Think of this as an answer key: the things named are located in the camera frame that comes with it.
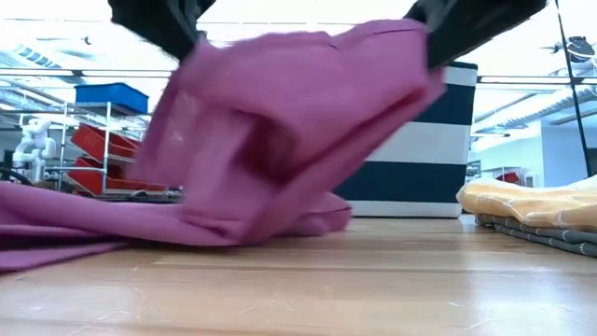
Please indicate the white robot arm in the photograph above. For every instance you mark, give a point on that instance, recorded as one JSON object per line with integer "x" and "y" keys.
{"x": 33, "y": 147}

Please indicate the grey checked kitchen towel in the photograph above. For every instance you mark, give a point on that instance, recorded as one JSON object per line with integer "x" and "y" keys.
{"x": 536, "y": 233}

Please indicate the purple cloth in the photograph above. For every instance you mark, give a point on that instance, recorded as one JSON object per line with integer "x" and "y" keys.
{"x": 261, "y": 140}

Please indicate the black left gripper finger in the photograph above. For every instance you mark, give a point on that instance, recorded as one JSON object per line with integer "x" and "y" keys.
{"x": 158, "y": 23}

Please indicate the navy white striped fabric basket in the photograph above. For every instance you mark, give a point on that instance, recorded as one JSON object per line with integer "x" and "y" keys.
{"x": 429, "y": 140}

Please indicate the small red crate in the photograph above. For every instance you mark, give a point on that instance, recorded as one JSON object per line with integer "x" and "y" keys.
{"x": 508, "y": 177}

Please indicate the blue plastic bin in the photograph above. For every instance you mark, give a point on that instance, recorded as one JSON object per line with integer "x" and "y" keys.
{"x": 112, "y": 97}

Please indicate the red bins on rack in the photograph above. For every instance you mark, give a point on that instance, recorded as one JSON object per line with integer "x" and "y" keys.
{"x": 106, "y": 140}

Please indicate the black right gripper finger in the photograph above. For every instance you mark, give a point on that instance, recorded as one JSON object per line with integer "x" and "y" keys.
{"x": 471, "y": 28}

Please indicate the orange checked kitchen towel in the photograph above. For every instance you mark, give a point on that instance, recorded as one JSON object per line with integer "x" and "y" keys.
{"x": 536, "y": 203}

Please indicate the dark ceiling fixture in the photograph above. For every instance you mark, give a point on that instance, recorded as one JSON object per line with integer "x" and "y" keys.
{"x": 580, "y": 49}

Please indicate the thin black pole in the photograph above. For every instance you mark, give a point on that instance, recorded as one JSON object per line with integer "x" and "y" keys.
{"x": 576, "y": 102}

